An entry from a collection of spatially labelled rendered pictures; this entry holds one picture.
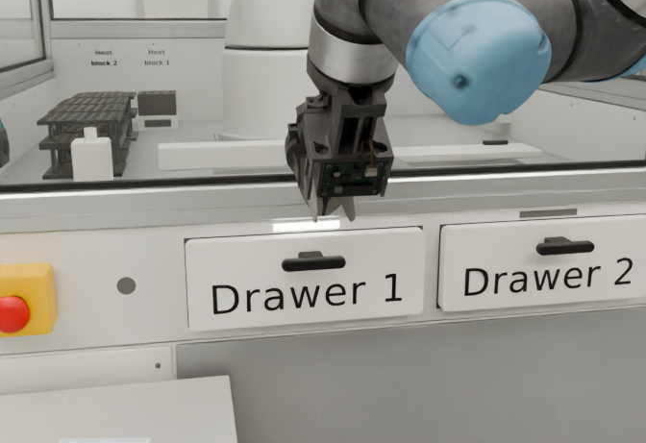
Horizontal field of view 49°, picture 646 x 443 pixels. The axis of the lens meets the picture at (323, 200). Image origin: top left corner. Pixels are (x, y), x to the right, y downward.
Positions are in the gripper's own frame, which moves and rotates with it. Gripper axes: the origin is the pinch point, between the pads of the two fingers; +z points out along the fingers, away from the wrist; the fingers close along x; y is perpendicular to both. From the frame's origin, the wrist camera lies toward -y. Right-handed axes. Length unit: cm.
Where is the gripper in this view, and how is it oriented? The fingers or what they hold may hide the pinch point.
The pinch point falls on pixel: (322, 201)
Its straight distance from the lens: 74.1
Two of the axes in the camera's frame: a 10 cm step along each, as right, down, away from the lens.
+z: -1.1, 6.5, 7.5
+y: 1.5, 7.6, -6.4
